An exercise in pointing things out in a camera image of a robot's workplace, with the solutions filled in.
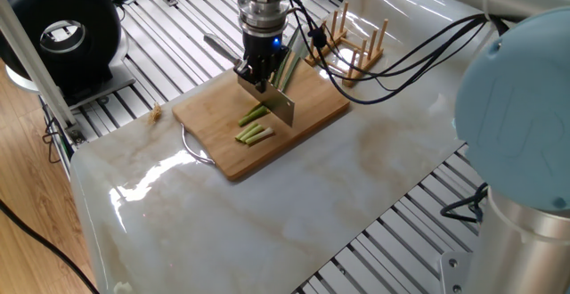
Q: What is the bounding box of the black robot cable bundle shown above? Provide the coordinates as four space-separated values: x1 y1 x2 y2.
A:
285 0 500 106

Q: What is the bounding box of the short white garlic piece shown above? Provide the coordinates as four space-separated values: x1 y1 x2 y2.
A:
247 128 273 146
239 126 268 143

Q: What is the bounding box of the black round fan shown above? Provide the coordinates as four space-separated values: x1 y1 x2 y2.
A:
0 0 136 110

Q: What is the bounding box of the wooden slotted rack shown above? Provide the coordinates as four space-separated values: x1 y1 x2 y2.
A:
308 0 392 86

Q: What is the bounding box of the black floor cable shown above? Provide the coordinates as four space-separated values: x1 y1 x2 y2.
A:
0 194 101 294

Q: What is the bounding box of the aluminium frame post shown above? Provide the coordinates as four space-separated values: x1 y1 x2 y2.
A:
0 0 87 145

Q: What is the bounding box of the steel kitchen knife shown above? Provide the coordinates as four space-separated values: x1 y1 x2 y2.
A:
203 34 297 128

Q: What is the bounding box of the metal wire board loop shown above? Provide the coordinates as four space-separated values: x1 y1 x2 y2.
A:
181 127 216 166

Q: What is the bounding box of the short green garlic piece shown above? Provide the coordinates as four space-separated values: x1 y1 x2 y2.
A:
235 129 262 145
238 103 269 127

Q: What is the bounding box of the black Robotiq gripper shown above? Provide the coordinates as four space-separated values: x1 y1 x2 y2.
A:
235 25 293 97

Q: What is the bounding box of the green garlic stalk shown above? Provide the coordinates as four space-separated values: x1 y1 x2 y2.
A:
273 48 309 90

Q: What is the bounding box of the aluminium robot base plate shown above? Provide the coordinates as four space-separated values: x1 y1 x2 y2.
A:
440 253 475 294

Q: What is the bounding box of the bamboo cutting board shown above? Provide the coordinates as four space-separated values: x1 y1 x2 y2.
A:
171 60 351 184

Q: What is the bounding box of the white marble pattern mat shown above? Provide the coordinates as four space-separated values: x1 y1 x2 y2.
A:
69 0 535 294

